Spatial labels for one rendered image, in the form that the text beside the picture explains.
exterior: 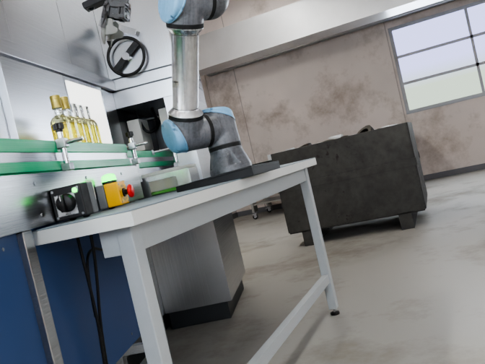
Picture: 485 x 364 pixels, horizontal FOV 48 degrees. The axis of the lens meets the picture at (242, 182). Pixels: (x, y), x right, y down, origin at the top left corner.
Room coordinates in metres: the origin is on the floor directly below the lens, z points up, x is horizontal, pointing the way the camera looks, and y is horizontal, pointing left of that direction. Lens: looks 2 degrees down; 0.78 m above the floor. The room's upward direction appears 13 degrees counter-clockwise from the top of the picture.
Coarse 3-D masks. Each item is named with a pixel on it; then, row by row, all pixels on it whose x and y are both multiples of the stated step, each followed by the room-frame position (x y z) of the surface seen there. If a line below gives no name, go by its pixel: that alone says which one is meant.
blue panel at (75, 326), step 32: (0, 256) 1.08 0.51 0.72; (64, 256) 1.35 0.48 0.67; (96, 256) 1.53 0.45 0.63; (0, 288) 1.06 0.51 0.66; (64, 288) 1.31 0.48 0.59; (128, 288) 1.72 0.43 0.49; (0, 320) 1.03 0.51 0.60; (32, 320) 1.14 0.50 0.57; (64, 320) 1.27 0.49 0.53; (128, 320) 1.66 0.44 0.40; (0, 352) 1.01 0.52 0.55; (32, 352) 1.11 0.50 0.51; (64, 352) 1.24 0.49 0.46; (96, 352) 1.39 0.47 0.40
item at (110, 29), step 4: (108, 20) 1.95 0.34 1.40; (112, 20) 1.95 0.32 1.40; (108, 24) 1.95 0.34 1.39; (112, 24) 1.95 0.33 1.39; (104, 28) 1.94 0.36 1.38; (108, 28) 1.95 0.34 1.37; (112, 28) 1.95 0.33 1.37; (116, 28) 1.95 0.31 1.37; (104, 32) 1.94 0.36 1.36; (108, 32) 1.95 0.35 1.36; (112, 32) 1.95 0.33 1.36; (116, 32) 1.95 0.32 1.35; (104, 36) 1.95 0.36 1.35; (104, 40) 1.95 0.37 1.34
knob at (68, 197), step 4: (60, 196) 1.26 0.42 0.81; (64, 196) 1.28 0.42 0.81; (68, 196) 1.28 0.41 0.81; (72, 196) 1.29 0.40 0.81; (56, 200) 1.28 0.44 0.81; (60, 200) 1.26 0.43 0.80; (64, 200) 1.28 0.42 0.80; (68, 200) 1.28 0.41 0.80; (72, 200) 1.28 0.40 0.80; (56, 204) 1.28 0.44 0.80; (60, 204) 1.27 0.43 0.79; (64, 204) 1.27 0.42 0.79; (68, 204) 1.28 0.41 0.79; (72, 204) 1.28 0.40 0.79; (60, 208) 1.28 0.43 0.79; (64, 208) 1.27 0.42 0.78; (68, 208) 1.28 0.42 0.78; (72, 208) 1.29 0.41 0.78
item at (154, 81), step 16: (144, 0) 2.88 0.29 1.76; (96, 16) 2.92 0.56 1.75; (144, 16) 2.89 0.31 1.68; (144, 32) 2.89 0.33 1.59; (160, 32) 2.88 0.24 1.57; (112, 48) 2.91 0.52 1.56; (144, 48) 2.89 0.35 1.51; (160, 48) 2.88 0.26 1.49; (112, 64) 2.91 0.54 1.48; (144, 64) 2.89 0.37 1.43; (160, 64) 2.88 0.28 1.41; (128, 80) 2.91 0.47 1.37; (144, 80) 2.90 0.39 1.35; (160, 80) 2.89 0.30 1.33; (128, 96) 2.91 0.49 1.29; (144, 96) 2.90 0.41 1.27; (160, 96) 2.89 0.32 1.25; (144, 112) 3.28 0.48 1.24
